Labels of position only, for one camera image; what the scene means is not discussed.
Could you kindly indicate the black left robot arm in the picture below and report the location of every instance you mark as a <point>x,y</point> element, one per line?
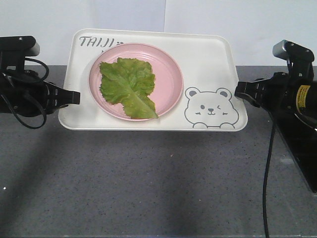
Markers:
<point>30,98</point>

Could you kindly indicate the cream bear serving tray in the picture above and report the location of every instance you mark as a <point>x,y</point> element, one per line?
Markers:
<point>207,102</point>

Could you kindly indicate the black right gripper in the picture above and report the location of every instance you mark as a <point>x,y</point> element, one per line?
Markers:
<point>275,94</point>

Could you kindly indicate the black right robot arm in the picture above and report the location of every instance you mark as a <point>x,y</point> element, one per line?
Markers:
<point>305,99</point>

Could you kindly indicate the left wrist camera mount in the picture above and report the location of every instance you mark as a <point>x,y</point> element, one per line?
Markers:
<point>14,50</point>

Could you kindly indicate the green lettuce leaf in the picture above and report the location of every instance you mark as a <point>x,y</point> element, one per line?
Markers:
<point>129,82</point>

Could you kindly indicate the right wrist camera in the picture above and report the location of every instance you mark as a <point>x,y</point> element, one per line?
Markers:
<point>299,59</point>

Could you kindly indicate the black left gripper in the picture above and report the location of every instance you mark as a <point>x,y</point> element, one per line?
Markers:
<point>29,73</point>

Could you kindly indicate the black glass gas stove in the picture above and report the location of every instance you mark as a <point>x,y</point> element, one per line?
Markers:
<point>300,135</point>

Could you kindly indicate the white paper on wall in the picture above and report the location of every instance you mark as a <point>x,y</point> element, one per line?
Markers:
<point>137,15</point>

